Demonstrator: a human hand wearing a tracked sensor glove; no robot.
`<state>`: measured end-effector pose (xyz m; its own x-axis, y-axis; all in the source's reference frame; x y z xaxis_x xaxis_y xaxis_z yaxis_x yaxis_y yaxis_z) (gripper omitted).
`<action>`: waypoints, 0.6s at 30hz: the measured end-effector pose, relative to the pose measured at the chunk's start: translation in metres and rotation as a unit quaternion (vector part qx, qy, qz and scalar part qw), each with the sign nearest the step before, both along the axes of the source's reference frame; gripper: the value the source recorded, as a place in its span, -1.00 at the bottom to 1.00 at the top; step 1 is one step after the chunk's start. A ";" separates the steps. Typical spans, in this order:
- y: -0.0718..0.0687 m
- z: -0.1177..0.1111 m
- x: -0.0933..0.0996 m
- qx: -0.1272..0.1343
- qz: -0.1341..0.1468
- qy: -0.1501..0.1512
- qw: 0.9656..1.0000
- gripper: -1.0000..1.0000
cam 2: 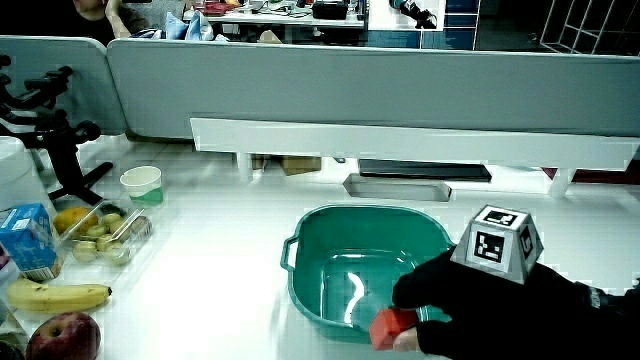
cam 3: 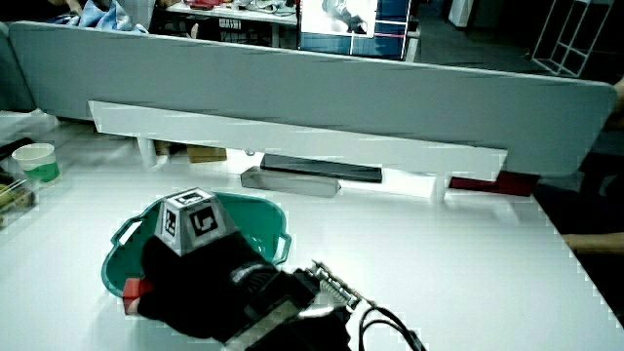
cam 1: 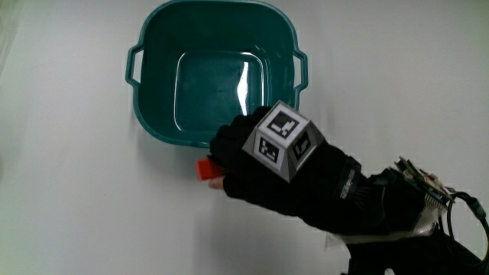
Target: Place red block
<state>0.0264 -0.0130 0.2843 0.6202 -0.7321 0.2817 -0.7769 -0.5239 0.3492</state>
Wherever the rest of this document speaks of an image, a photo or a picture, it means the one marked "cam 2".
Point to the white and green paper cup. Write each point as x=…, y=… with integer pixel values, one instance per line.
x=144, y=187

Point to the black keyboard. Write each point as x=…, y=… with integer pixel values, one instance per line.
x=425, y=171

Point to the black bag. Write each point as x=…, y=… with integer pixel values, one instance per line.
x=330, y=10

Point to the light blue bag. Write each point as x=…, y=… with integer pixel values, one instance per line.
x=192, y=27

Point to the brown cardboard box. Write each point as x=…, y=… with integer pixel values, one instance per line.
x=300, y=164

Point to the white round container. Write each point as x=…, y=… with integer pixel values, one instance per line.
x=15, y=175

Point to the white background desk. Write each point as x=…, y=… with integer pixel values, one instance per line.
x=280, y=20

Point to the red apple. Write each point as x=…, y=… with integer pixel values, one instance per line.
x=62, y=340

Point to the white desk shelf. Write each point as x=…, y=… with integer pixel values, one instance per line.
x=400, y=142

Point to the yellow banana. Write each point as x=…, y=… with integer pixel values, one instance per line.
x=50, y=297

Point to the shallow white tray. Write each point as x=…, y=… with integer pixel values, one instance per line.
x=395, y=191

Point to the blue drink carton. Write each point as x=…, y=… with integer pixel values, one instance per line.
x=27, y=240

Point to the pile of green round fruits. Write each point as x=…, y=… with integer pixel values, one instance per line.
x=105, y=243

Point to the person's right hand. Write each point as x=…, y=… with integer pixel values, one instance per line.
x=480, y=310

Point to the small grey partition panel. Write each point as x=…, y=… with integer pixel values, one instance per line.
x=90, y=85

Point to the long grey partition panel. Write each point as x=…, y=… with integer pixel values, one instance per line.
x=350, y=85

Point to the clear plastic fruit box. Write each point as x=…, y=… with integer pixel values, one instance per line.
x=137, y=247

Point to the dark red flat object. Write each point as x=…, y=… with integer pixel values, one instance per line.
x=605, y=176

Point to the black camera tripod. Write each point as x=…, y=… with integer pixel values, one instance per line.
x=65, y=160

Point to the red block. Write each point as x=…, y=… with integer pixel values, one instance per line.
x=386, y=326

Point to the blue and white cabinet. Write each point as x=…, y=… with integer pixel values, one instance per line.
x=450, y=37

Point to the person's right forearm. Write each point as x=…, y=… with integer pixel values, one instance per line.
x=622, y=330

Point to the teal plastic basin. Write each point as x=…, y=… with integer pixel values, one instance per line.
x=360, y=235

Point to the orange fruit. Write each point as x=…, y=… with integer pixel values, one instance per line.
x=70, y=219

